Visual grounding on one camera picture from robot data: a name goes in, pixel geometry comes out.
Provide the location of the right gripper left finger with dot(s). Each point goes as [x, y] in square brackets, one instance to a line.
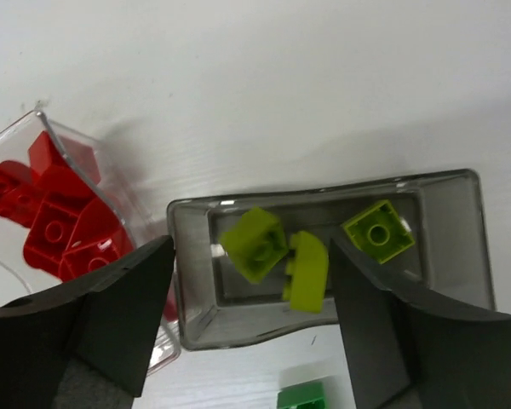
[86, 343]

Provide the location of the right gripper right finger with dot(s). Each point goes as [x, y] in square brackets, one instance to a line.
[410, 347]

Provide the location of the smoky grey plastic container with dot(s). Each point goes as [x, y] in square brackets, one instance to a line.
[220, 309]

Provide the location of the green lego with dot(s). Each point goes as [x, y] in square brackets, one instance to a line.
[308, 395]

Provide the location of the red long lego brick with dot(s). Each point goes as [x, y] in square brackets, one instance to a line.
[51, 172]

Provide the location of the lime small lego brick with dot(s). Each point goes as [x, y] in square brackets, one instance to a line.
[307, 273]

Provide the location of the clear plastic container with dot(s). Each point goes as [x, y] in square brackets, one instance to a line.
[17, 278]

